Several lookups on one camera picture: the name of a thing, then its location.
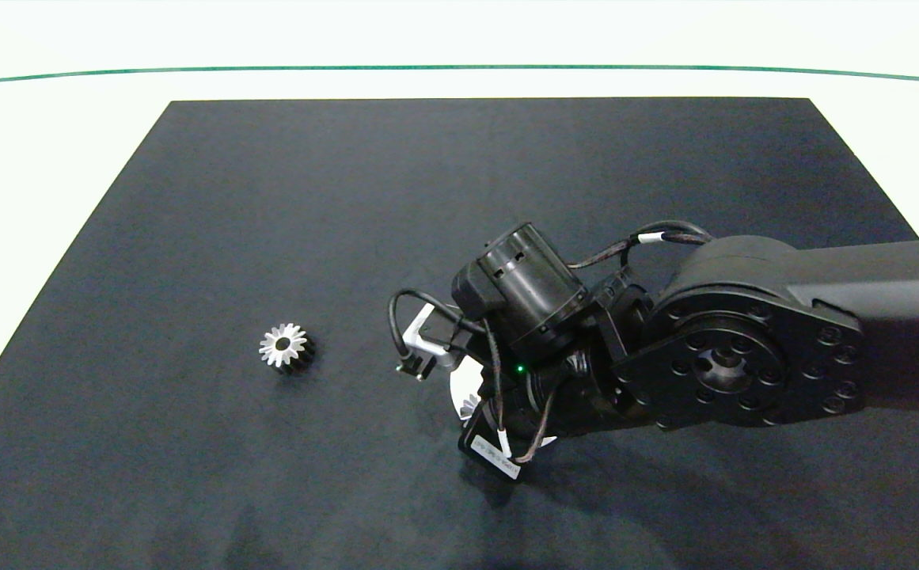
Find large steel gear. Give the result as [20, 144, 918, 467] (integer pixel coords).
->
[259, 322, 317, 376]

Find round white plate with pins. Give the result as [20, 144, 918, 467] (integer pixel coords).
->
[449, 355, 558, 446]

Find dark rectangular mat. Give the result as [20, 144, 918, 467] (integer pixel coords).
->
[0, 97, 919, 570]

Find boxy wrist camera, shiny side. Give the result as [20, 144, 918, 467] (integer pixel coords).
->
[396, 305, 469, 382]

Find black cable loop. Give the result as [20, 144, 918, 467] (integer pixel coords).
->
[388, 289, 485, 373]

